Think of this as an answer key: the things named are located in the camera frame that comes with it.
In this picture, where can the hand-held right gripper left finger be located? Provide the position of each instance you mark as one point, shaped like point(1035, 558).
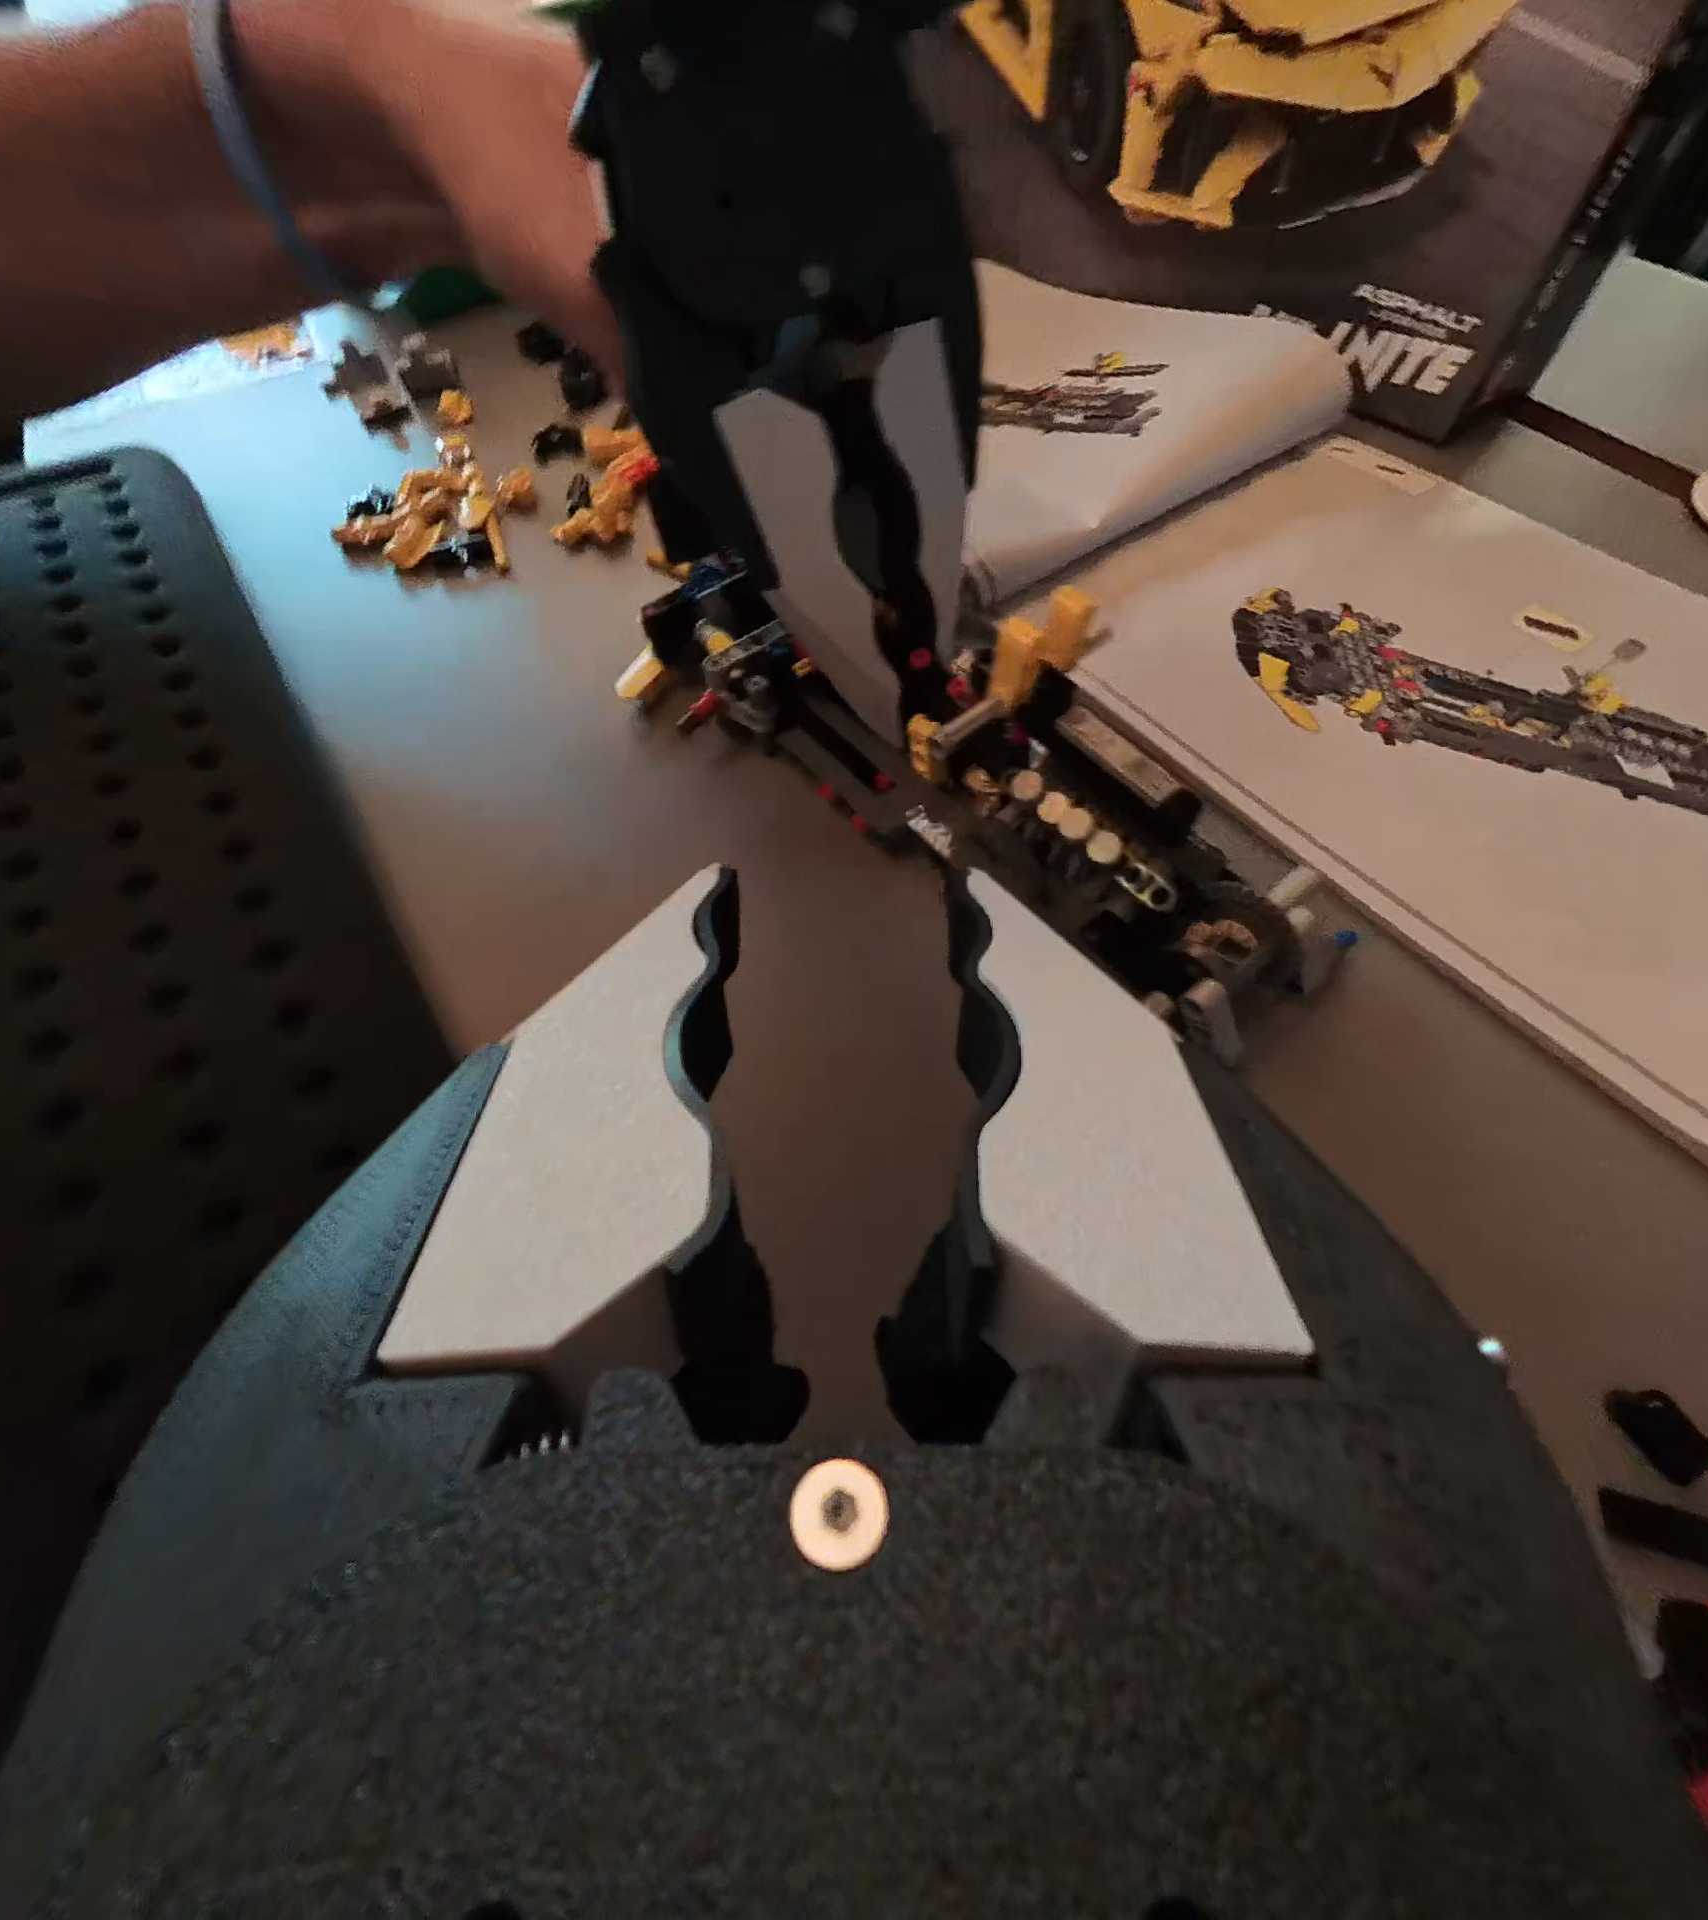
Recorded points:
point(569, 1185)

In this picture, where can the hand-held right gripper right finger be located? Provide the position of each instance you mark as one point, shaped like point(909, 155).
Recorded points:
point(1138, 1185)

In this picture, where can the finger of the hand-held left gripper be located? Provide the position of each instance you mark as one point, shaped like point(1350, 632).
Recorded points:
point(795, 510)
point(941, 435)

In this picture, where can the lego car chassis assembly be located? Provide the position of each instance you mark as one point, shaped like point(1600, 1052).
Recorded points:
point(1064, 818)

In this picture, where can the person's left forearm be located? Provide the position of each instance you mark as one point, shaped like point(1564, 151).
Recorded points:
point(44, 194)

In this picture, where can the pile of yellow lego pieces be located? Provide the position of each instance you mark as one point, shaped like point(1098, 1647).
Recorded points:
point(435, 510)

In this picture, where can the lego set box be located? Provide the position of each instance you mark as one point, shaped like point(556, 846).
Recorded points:
point(1394, 301)

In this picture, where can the open lego instruction booklet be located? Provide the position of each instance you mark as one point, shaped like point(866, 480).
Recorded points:
point(1468, 825)

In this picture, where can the person's left hand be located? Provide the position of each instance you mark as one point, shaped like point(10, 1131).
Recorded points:
point(435, 135)

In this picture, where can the blue wristband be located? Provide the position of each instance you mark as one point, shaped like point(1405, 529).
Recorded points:
point(246, 165)

